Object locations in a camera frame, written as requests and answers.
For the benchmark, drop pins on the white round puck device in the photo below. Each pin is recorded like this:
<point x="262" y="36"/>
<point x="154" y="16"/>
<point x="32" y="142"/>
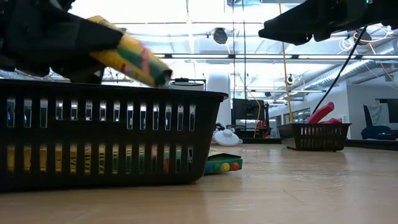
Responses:
<point x="227" y="138"/>

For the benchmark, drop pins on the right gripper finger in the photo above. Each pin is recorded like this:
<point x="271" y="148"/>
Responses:
<point x="289" y="26"/>

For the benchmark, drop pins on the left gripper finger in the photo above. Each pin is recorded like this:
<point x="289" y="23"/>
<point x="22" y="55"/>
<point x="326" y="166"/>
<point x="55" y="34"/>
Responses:
<point x="84" y="73"/>
<point x="87" y="37"/>

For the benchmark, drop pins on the white round column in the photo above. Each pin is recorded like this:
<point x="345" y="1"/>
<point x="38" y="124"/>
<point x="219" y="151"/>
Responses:
<point x="219" y="99"/>

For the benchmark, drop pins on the black equipment cabinet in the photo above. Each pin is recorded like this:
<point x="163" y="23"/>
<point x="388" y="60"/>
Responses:
<point x="248" y="109"/>

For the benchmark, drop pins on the blue lounge chair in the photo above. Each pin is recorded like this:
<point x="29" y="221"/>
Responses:
<point x="376" y="132"/>

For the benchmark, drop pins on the yellow crayon box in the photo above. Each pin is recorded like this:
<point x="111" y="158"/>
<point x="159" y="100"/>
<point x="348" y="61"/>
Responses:
<point x="224" y="166"/>
<point x="136" y="59"/>
<point x="74" y="158"/>

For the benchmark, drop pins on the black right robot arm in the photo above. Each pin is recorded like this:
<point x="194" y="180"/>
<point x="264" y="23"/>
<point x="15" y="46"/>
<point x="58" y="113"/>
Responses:
<point x="385" y="12"/>

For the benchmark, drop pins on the black slotted plastic basket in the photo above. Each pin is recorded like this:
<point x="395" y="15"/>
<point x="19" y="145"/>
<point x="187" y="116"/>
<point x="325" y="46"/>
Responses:
<point x="109" y="137"/>
<point x="314" y="137"/>

